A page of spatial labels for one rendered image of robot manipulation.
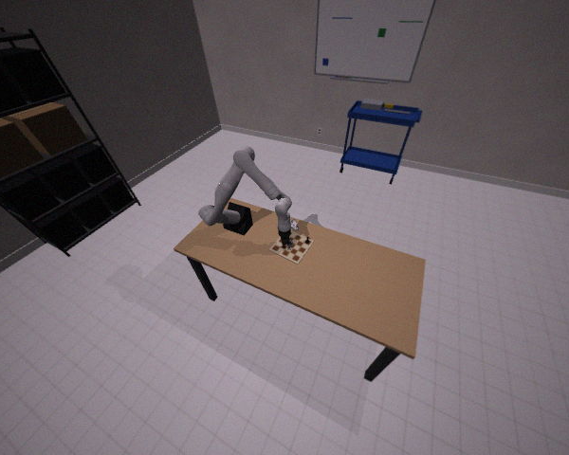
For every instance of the chessboard with pieces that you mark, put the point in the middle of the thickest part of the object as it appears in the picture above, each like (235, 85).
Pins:
(296, 253)

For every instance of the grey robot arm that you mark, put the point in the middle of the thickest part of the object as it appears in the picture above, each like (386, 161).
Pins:
(242, 163)

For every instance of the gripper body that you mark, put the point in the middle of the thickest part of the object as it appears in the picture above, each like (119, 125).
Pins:
(285, 231)

